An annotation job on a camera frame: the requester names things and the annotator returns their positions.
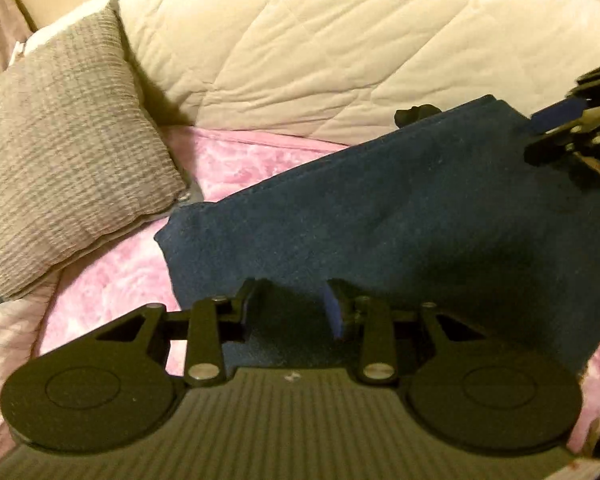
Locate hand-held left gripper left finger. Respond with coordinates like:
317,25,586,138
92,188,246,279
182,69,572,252
96,278,259,388

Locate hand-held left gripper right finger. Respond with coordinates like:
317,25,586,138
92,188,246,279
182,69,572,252
326,278,487,387

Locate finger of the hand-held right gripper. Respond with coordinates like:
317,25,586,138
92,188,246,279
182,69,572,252
530,57,600,133
524,105,600,188

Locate blue denim jeans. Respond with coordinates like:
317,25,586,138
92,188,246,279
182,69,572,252
154,94,600,376

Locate pink floral bed sheet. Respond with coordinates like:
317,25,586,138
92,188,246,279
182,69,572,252
0,125,600,456

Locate black garment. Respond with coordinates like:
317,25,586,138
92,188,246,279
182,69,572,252
394,103,444,129

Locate grey textured pillow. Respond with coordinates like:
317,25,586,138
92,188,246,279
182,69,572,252
0,0,190,301

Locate cream quilt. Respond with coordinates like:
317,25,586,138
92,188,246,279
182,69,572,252
25,0,600,147

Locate white striped pillow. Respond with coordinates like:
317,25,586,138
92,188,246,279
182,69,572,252
0,270,61,456

